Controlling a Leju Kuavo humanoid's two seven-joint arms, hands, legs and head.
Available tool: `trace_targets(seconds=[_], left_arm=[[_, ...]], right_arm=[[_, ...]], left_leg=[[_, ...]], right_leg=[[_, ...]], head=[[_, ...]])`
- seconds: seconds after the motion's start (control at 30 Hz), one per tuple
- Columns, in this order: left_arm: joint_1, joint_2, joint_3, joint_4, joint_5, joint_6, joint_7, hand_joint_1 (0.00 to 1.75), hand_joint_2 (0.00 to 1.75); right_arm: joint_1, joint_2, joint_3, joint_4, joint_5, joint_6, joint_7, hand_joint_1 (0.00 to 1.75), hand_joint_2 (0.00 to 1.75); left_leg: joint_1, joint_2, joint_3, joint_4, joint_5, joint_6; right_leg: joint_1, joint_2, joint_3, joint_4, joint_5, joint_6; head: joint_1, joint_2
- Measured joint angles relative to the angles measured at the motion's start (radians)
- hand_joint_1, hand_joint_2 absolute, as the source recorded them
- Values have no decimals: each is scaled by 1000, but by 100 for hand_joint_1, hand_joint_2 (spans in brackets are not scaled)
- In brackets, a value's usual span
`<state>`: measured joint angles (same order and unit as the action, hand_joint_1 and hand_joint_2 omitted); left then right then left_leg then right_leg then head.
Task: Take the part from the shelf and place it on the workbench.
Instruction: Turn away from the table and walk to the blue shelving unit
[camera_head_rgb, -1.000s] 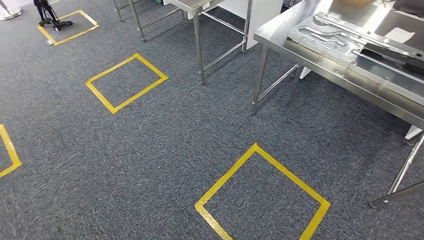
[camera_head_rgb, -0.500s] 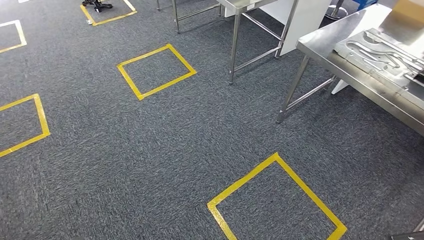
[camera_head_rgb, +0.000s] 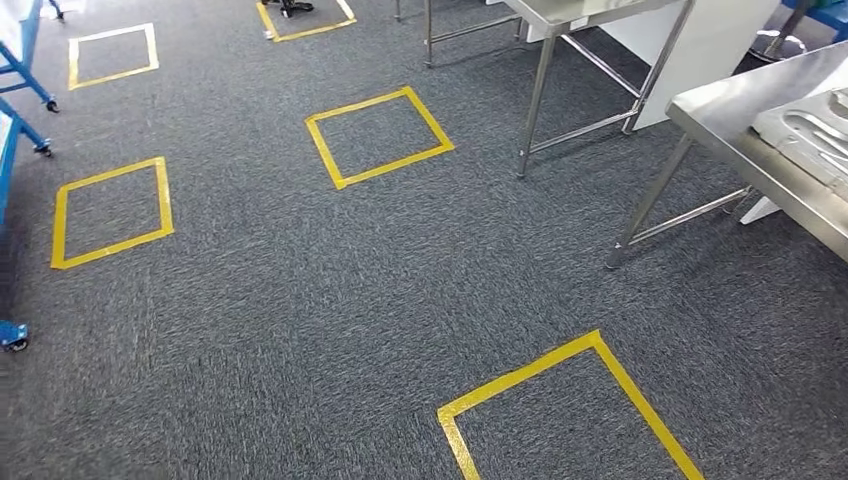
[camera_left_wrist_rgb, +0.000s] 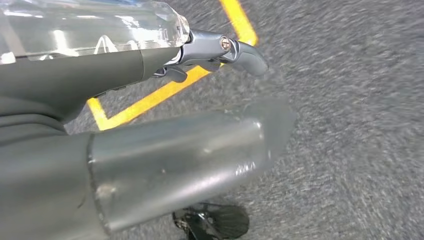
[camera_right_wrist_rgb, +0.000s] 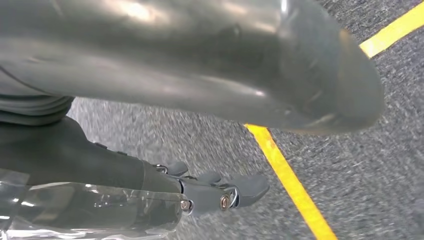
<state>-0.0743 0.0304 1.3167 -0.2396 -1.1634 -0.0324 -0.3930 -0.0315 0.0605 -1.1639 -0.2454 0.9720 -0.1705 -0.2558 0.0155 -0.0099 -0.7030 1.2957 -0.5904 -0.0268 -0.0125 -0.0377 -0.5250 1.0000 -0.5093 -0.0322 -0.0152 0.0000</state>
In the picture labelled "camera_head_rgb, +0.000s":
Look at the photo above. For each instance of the stainless steel workbench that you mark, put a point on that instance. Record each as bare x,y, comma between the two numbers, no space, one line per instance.
428,33
722,112
583,8

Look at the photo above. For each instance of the yellow floor tape square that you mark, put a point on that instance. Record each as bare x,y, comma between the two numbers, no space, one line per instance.
73,63
60,232
324,149
305,33

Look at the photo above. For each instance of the black stand base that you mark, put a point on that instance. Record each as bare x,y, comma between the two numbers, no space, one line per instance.
291,6

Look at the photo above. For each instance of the white partition panel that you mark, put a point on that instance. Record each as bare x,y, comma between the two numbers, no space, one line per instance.
715,40

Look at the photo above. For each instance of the aluminium fixture plate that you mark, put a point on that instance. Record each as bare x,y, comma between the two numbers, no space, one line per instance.
802,139

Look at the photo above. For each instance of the stanchion with chrome base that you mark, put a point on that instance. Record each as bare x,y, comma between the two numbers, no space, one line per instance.
778,46

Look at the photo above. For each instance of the blue rack on casters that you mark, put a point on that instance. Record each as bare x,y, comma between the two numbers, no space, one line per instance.
6,149
30,33

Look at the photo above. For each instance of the blue metal frame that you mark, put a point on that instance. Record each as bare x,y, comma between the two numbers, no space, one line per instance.
831,13

